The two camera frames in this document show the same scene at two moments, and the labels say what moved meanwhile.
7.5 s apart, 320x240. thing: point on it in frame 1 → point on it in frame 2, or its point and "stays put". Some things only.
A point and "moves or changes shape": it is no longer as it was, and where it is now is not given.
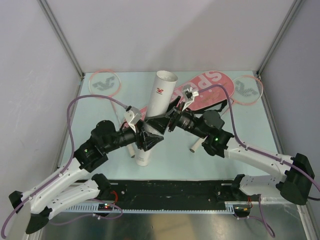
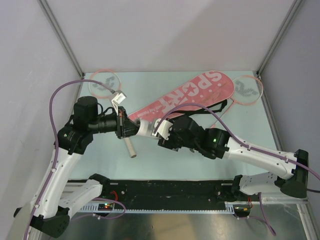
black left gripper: [149, 140] → [125, 127]
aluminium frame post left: [56, 28] stays put
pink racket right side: [246, 90] stays put
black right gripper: [160, 124] → [169, 144]
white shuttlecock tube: [161, 99] moves or changes shape
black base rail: [172, 193] stays put
